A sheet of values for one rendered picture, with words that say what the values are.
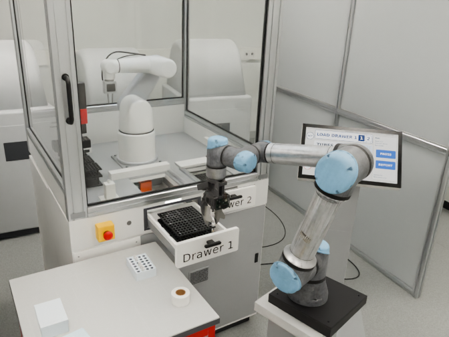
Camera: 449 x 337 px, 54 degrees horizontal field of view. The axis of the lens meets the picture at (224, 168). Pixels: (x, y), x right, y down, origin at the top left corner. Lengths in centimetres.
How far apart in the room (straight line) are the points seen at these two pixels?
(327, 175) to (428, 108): 174
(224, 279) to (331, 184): 130
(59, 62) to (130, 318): 94
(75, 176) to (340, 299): 113
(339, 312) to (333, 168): 61
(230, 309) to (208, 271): 35
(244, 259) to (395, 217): 123
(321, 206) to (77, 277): 103
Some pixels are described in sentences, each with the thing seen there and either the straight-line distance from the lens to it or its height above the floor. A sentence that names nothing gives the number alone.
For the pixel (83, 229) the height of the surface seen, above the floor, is 90.
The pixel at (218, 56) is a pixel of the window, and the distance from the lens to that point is 199.
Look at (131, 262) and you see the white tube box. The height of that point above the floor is 79.
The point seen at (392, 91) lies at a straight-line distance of 315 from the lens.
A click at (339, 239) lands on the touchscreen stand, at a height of 56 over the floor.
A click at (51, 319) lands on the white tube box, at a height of 81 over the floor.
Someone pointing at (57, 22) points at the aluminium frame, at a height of 172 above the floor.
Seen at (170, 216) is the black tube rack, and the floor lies 90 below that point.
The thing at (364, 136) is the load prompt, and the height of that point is 116.
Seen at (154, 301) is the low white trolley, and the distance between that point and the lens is 174.
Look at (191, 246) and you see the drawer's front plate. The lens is 178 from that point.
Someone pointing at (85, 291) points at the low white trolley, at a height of 76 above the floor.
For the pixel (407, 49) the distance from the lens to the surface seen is 307.
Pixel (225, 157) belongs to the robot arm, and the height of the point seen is 131.
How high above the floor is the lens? 185
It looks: 22 degrees down
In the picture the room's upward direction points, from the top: 3 degrees clockwise
